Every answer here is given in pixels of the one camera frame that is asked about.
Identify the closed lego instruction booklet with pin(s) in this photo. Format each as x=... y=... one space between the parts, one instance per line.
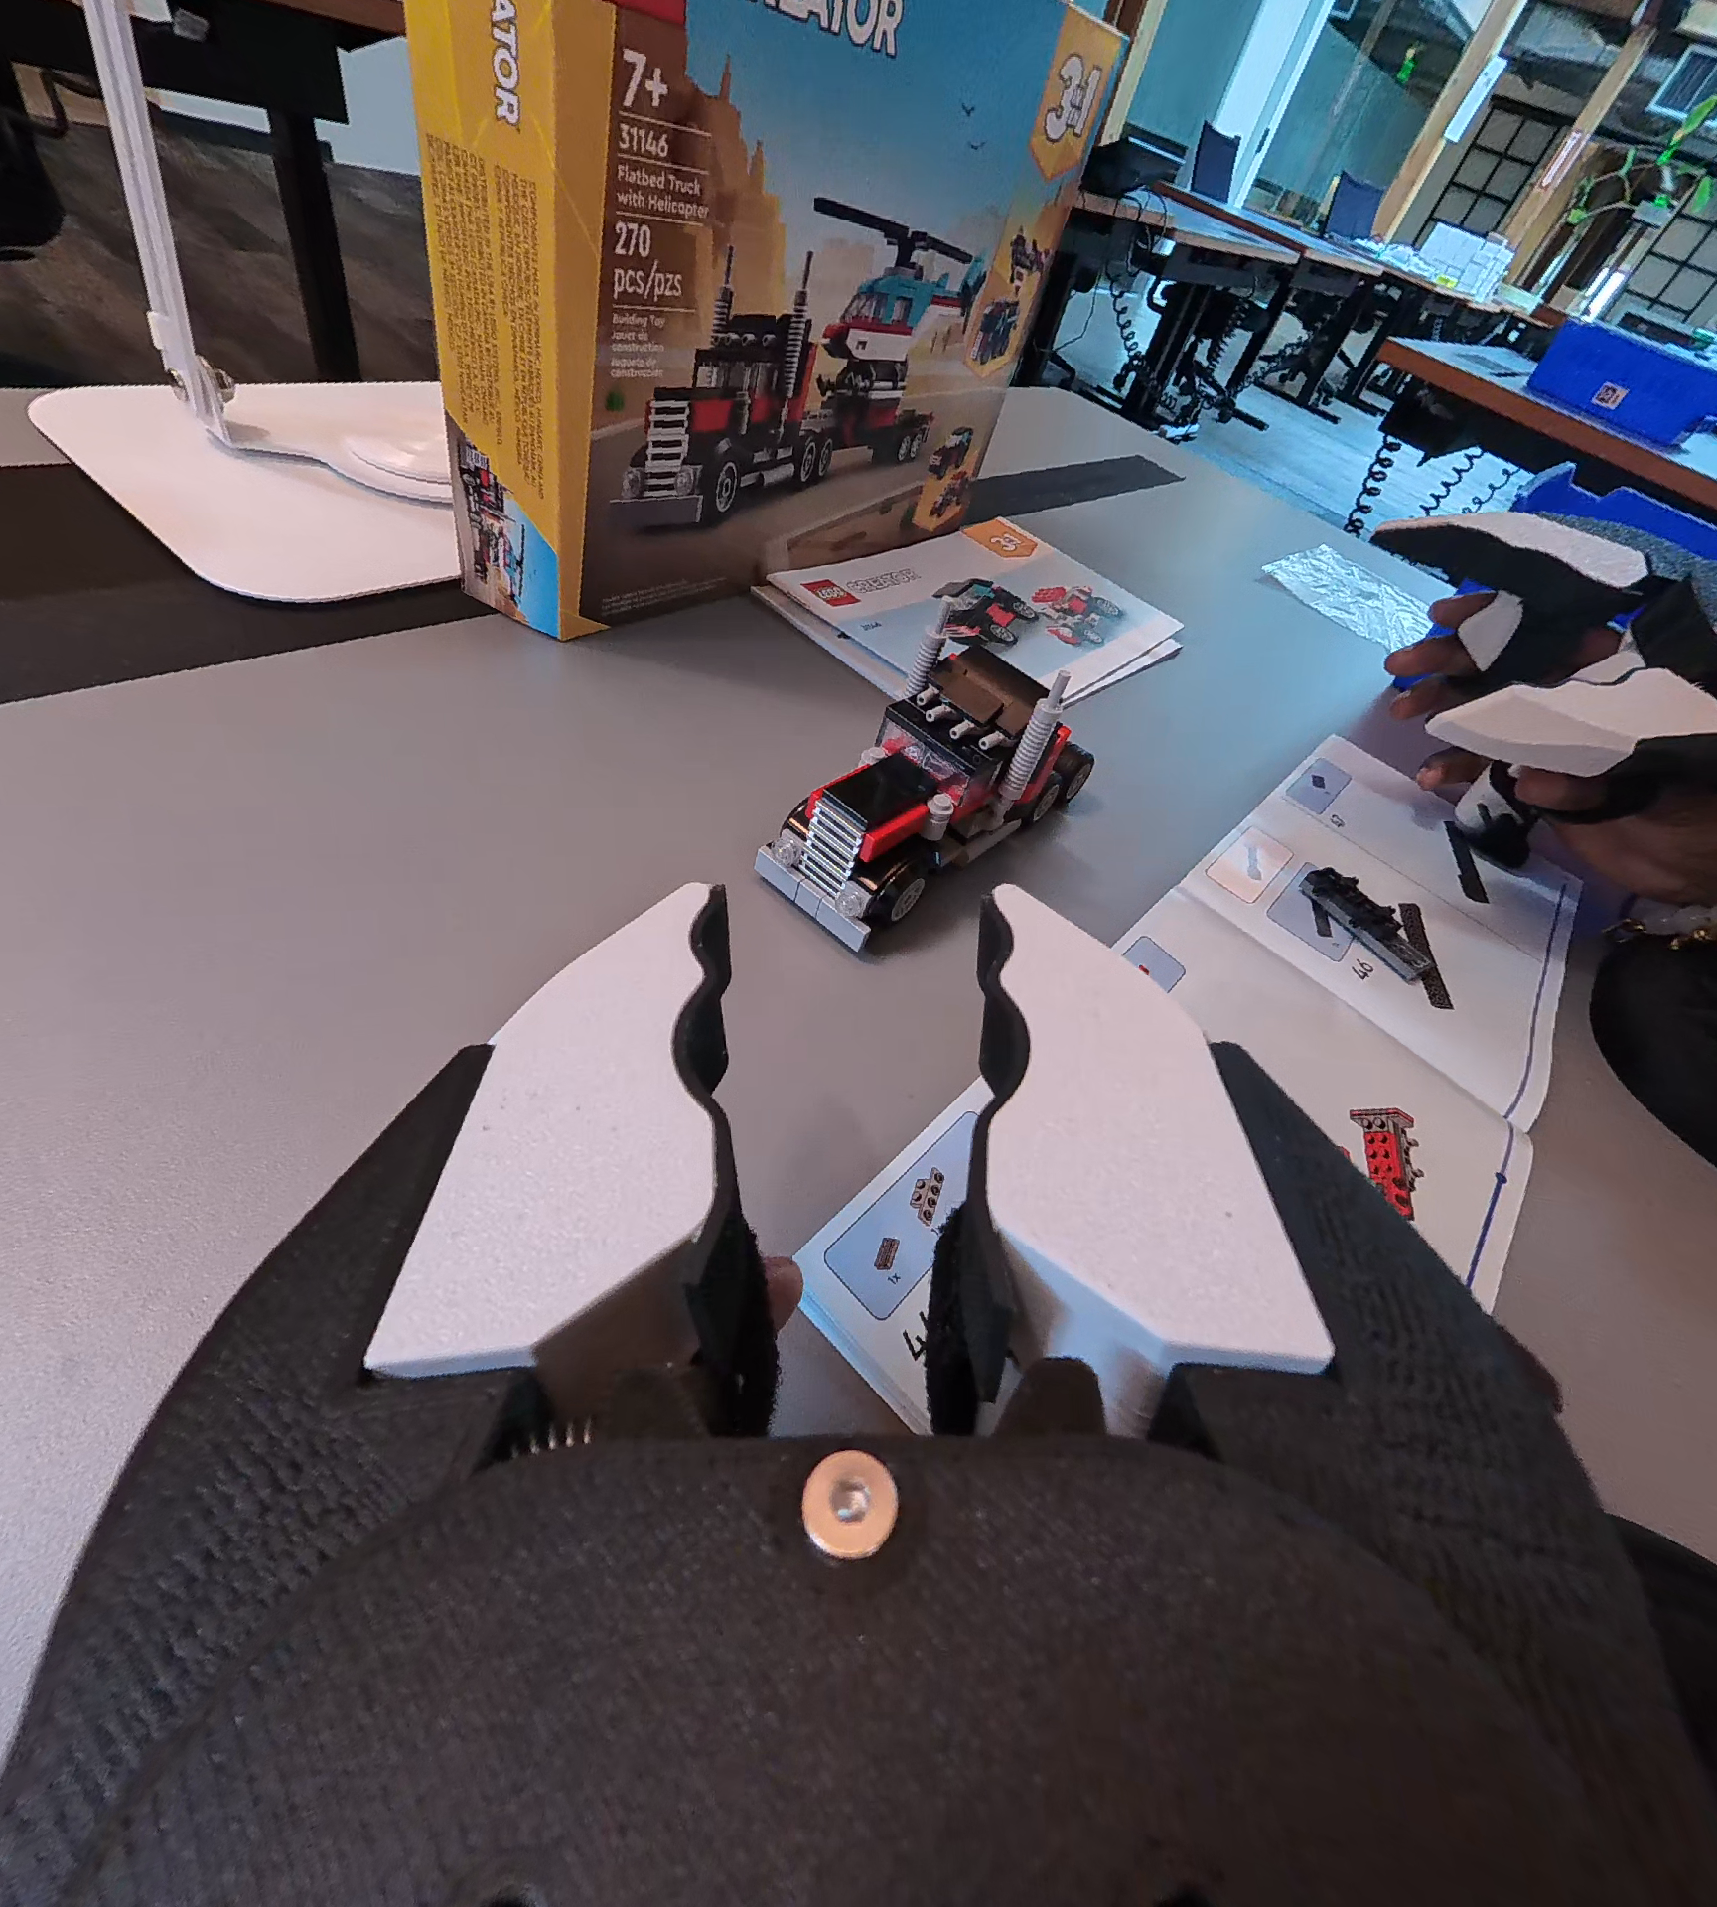
x=979 y=612

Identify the black tape strip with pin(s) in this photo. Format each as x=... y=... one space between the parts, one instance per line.
x=144 y=596

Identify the open lego instruction booklet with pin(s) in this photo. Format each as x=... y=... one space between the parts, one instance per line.
x=1247 y=894

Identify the red black lego vehicle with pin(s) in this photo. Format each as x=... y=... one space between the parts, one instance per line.
x=919 y=791

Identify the long dark office desk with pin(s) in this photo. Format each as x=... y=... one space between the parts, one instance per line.
x=1217 y=254

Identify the small blue plastic bin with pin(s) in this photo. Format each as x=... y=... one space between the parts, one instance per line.
x=1635 y=382

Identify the person's right hand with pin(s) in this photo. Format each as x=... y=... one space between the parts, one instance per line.
x=1694 y=850

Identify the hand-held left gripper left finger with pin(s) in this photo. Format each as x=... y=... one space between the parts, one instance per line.
x=548 y=1192

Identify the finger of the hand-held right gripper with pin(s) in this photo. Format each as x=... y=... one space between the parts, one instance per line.
x=1589 y=725
x=1559 y=552

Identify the white lamp base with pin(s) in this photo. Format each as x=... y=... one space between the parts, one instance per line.
x=234 y=493

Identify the wooden office desk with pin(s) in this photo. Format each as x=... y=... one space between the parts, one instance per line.
x=1575 y=417

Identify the green potted plant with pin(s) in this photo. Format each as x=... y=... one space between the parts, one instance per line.
x=1665 y=165

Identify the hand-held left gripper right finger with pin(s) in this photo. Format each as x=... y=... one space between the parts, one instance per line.
x=1158 y=1192

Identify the dark lego plate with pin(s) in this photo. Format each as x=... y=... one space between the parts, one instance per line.
x=1372 y=924

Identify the clear plastic bag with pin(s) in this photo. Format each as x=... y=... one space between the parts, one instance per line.
x=1361 y=596

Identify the large blue plastic bin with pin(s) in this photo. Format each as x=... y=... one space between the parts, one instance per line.
x=1694 y=523

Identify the lego set box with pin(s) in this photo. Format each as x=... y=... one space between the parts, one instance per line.
x=711 y=298

